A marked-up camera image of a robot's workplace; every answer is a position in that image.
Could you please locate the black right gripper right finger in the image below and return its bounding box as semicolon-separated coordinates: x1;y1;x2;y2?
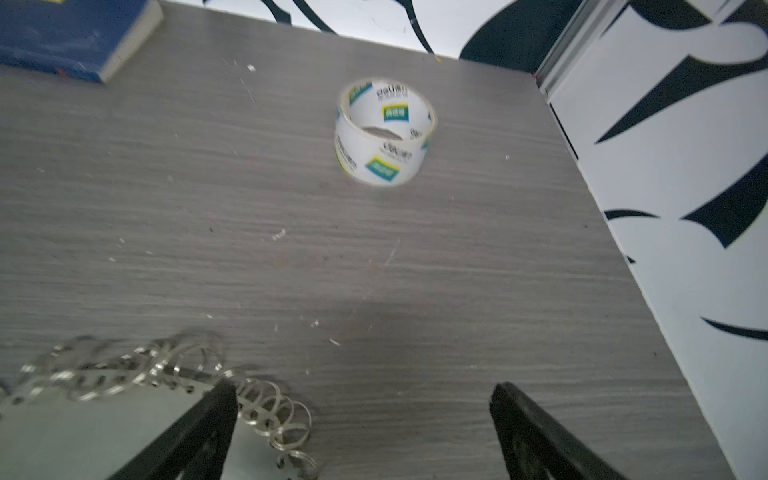
489;382;624;479

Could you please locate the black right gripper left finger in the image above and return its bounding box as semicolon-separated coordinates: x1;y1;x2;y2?
111;380;238;480

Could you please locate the silver keyring cluster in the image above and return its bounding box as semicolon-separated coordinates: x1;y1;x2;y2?
1;334;319;479

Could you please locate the clear tape roll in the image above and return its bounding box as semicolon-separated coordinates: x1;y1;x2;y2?
334;78;438;188

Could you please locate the blue book yellow label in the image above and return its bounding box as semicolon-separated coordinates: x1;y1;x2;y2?
1;0;164;84

